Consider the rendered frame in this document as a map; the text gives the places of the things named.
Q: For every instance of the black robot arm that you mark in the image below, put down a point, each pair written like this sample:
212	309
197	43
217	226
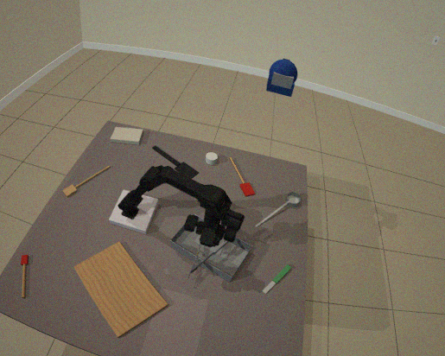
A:
209	196

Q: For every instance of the black spatula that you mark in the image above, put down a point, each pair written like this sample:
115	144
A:
182	168

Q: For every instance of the wooden board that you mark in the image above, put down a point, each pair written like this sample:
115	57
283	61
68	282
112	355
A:
123	294

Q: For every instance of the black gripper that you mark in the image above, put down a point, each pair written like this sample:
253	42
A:
192	222

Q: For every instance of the white short cylinder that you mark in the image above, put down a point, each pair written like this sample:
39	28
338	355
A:
211	158

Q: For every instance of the grey long-handled spoon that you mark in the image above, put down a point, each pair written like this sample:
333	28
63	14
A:
292	200

